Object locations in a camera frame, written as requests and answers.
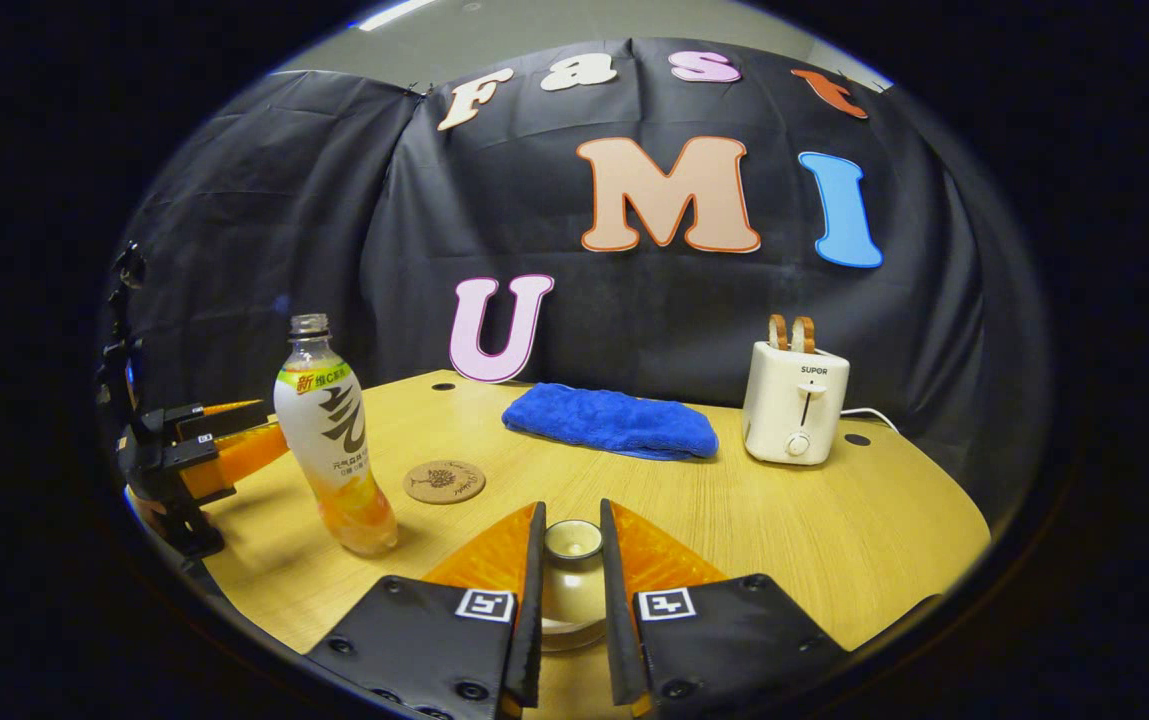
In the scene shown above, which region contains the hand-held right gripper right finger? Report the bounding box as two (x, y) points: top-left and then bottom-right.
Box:
(600, 498), (850, 719)

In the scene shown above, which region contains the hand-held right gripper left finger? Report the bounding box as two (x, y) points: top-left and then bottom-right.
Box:
(304, 500), (547, 719)

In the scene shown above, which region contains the white teacup lid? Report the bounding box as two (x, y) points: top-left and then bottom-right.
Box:
(542, 519), (605, 601)

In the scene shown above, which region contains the clear water bottle white label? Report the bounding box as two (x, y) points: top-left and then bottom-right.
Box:
(273, 313), (400, 557)

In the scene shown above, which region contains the round cork coaster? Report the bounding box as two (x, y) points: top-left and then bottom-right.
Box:
(403, 459), (487, 505)

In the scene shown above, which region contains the white saucer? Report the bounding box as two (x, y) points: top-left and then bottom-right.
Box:
(540, 628), (607, 653)

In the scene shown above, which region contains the blue towel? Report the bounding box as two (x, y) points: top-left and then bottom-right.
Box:
(501, 382), (720, 462)

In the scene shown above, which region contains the black backdrop cloth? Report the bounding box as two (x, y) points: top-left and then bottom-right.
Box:
(109, 38), (1050, 521)

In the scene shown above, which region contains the cream toaster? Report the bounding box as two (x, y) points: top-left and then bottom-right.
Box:
(742, 340), (851, 467)

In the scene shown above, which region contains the ceiling light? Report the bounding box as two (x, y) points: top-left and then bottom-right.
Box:
(354, 0), (445, 31)

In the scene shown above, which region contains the white toaster cable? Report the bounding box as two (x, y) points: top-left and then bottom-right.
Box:
(839, 407), (903, 433)

